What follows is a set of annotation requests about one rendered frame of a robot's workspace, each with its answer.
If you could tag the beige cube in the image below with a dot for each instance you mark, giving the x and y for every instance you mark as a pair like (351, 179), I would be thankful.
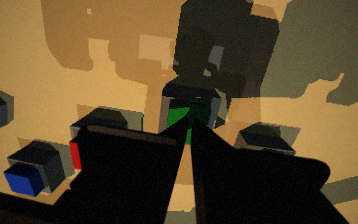
(3, 114)

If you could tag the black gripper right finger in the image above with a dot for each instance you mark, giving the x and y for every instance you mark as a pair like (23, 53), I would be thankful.
(219, 171)

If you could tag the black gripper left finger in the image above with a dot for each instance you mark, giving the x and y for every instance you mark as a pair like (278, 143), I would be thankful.
(157, 155)

